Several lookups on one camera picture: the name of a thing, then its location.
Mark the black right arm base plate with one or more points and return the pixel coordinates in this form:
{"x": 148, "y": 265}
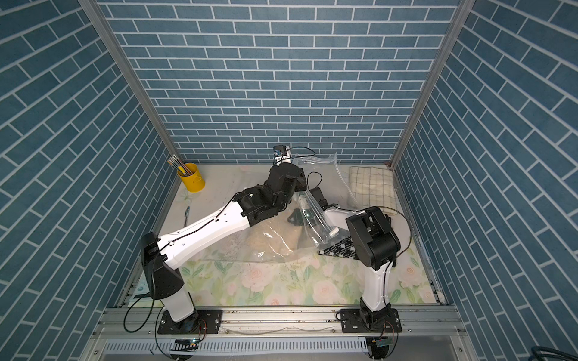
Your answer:
{"x": 356, "y": 320}

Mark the black white knitted scarf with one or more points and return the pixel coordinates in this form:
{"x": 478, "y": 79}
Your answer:
{"x": 343, "y": 249}

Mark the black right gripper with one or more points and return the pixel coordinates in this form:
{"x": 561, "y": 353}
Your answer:
{"x": 297, "y": 213}

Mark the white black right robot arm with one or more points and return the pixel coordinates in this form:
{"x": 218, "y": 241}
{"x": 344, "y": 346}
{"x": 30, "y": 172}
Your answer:
{"x": 366, "y": 235}

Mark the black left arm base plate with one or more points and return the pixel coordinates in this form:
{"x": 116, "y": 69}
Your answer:
{"x": 201, "y": 322}

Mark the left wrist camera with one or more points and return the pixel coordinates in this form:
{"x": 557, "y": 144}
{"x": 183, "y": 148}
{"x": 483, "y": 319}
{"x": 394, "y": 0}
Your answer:
{"x": 281, "y": 154}

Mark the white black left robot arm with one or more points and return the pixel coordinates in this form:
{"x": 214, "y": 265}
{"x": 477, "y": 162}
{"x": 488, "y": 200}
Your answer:
{"x": 162, "y": 256}

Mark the aluminium front rail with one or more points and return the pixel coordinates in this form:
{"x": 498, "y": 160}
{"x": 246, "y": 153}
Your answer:
{"x": 428, "y": 332}

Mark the floral table mat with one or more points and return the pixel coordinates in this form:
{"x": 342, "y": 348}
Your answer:
{"x": 309, "y": 280}

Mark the beige fluffy scarf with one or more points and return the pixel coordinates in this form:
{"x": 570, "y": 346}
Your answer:
{"x": 262, "y": 244}

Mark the grey pen on table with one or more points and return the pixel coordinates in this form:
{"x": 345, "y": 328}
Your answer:
{"x": 187, "y": 211}

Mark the clear plastic vacuum bag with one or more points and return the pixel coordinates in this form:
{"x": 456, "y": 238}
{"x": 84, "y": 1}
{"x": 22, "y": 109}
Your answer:
{"x": 321, "y": 171}

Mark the yellow pen cup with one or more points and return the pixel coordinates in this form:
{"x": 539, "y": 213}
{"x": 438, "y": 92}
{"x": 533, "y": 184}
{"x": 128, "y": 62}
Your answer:
{"x": 191, "y": 177}

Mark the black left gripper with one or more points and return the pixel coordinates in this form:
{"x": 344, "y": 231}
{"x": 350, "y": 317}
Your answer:
{"x": 300, "y": 186}

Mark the cream checked folded towel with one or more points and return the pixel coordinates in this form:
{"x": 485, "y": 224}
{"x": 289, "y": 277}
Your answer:
{"x": 373, "y": 186}

